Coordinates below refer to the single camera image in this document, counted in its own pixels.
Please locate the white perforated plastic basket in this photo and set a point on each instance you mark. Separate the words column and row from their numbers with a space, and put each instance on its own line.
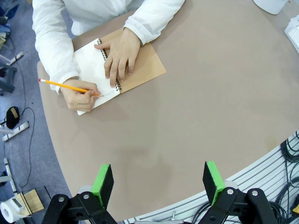
column 294, row 35

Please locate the small wooden board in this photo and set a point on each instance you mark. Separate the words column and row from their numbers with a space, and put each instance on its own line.
column 33, row 200

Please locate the person's left forearm white sleeve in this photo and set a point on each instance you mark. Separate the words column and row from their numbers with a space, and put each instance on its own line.
column 154, row 21

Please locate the white round lidded bin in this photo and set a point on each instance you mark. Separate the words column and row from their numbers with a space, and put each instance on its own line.
column 271, row 5

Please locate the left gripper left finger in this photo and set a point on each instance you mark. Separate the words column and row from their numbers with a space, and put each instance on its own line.
column 104, row 184

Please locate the yellow pencil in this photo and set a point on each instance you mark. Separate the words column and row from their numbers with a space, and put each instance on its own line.
column 60, row 85

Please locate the black pouch on floor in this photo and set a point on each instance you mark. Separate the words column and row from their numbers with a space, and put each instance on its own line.
column 11, row 119

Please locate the white tape roll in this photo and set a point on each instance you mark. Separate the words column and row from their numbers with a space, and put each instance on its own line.
column 7, row 212

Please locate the person's right hand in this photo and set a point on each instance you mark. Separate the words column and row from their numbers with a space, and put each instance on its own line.
column 77, row 100

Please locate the grey stool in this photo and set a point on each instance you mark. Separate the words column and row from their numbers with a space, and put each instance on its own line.
column 5, row 79

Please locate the person's left hand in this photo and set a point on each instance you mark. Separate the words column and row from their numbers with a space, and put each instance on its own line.
column 122, row 53

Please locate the person's white jacket torso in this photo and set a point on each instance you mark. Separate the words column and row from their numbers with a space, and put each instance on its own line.
column 98, row 14

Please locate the white desk leg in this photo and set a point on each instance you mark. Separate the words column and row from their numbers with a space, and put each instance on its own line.
column 16, row 131

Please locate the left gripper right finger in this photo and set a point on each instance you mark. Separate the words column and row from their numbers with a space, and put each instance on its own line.
column 213, row 182

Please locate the spiral notebook with brown cover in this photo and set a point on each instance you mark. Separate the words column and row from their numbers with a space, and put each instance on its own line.
column 144, row 65

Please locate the person's right forearm white sleeve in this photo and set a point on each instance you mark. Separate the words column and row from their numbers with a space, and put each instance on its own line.
column 56, row 56

